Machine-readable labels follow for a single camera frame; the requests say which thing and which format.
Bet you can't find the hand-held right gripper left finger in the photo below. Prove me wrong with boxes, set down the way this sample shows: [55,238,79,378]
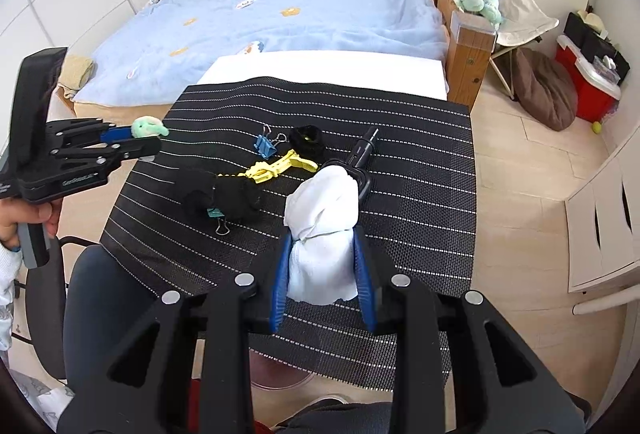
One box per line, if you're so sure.
[56,232,301,434]

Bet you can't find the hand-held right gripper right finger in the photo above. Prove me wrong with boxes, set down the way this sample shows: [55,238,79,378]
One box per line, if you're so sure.
[350,230,587,434]

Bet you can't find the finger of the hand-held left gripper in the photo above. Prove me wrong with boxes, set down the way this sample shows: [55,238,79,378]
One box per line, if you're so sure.
[51,136,164,173]
[47,117,134,151]

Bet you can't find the small green plush toy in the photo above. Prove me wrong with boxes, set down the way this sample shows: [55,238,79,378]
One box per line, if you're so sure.
[130,115,170,139]

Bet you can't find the white cloth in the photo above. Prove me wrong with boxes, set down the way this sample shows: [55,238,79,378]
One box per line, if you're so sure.
[283,165,362,306]

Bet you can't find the black hair scrunchie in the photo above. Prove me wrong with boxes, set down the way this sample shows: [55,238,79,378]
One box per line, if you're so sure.
[289,125,327,161]

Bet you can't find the person's left hand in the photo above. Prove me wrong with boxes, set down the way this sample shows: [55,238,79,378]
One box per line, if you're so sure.
[0,199,61,249]

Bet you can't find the beige mattress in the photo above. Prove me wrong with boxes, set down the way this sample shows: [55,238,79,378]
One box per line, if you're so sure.
[56,84,174,120]

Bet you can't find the beige folded towel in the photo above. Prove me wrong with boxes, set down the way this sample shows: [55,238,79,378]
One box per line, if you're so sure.
[58,55,96,101]

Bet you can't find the green binder clip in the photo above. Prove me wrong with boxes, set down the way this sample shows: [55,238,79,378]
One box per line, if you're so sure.
[207,207,232,235]

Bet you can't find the pink transparent basin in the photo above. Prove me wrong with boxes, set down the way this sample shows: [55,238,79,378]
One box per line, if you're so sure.
[247,348,316,390]

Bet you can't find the black striped mat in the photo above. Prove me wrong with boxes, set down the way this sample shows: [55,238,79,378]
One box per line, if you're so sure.
[99,76,477,388]

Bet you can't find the black cloth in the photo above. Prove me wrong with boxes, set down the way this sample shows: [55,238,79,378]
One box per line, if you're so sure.
[182,168,266,223]

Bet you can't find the yellow plastic clip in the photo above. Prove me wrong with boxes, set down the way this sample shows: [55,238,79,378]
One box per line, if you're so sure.
[218,149,319,184]

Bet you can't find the blue binder clip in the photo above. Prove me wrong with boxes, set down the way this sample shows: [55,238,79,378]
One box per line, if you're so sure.
[253,125,287,160]

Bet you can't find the person's leg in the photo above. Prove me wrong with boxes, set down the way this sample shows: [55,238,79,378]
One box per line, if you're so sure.
[271,395,398,434]

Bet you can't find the dark office chair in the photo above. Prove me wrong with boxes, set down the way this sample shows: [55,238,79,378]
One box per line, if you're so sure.
[12,234,211,396]

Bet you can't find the light blue printed blanket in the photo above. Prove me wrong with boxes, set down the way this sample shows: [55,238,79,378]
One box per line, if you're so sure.
[71,0,449,106]

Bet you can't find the brown bean bag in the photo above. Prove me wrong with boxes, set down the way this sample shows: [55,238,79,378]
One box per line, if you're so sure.
[514,46,579,131]

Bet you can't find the red cooler box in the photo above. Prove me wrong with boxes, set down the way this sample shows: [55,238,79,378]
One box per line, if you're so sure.
[554,34,622,123]

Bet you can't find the white folding chair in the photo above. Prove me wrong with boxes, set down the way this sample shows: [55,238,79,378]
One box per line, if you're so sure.
[487,0,560,101]

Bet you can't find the black bags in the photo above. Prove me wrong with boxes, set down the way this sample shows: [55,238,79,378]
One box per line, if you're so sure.
[563,11,631,83]

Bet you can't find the black handle tool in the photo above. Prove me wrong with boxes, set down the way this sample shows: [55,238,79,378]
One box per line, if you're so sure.
[320,126,381,206]

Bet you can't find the wooden bed frame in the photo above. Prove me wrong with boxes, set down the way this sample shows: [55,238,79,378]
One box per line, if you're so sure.
[414,0,497,109]

